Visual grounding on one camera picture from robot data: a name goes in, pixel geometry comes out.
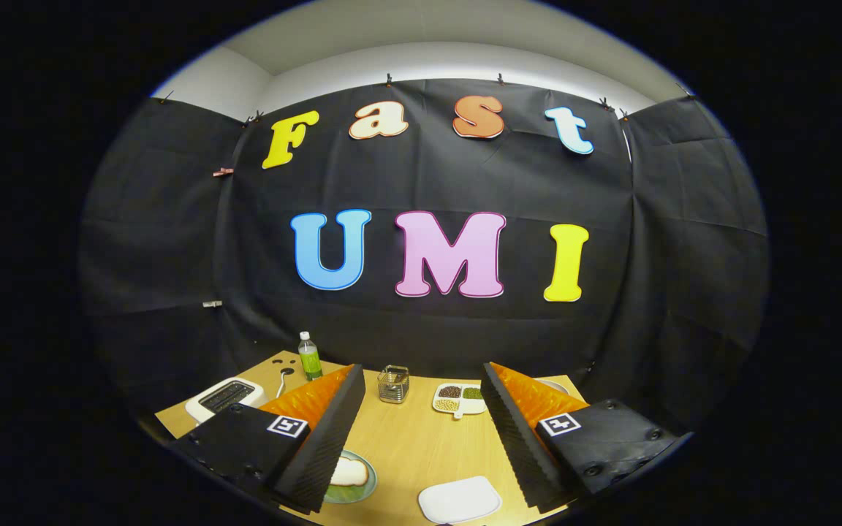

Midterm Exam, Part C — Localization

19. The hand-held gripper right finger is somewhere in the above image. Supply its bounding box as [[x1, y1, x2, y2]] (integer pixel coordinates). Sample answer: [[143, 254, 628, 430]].
[[480, 362, 694, 514]]

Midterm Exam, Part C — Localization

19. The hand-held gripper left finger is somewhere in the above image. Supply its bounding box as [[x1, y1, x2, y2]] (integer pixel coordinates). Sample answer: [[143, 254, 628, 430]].
[[170, 363, 367, 514]]

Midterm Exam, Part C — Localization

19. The plain bread slice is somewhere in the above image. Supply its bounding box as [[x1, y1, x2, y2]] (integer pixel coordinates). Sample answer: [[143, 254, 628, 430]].
[[330, 457, 370, 487]]

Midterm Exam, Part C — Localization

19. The light green round plate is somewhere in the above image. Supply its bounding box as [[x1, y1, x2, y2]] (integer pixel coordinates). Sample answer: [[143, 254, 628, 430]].
[[322, 449, 378, 505]]

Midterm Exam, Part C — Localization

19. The white divided dish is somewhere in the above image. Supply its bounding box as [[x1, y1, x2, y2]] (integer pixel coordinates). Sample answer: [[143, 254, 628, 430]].
[[432, 383, 488, 420]]

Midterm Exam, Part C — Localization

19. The white square plate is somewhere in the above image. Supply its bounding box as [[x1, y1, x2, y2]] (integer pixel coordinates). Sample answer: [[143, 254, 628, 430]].
[[418, 476, 503, 525]]

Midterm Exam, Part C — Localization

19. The green label plastic bottle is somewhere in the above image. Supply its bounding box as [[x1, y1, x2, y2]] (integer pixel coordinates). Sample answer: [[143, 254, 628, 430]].
[[298, 331, 324, 382]]

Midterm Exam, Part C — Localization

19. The white toaster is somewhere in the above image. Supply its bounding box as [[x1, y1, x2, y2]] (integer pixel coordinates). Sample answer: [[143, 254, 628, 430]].
[[186, 377, 267, 426]]

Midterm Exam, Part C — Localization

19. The black backdrop cloth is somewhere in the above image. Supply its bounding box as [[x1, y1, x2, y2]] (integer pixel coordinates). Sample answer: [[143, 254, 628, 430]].
[[77, 77, 770, 439]]

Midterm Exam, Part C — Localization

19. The metal wire utensil holder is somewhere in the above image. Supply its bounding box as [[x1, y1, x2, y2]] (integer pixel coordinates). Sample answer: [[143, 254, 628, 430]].
[[377, 365, 411, 405]]

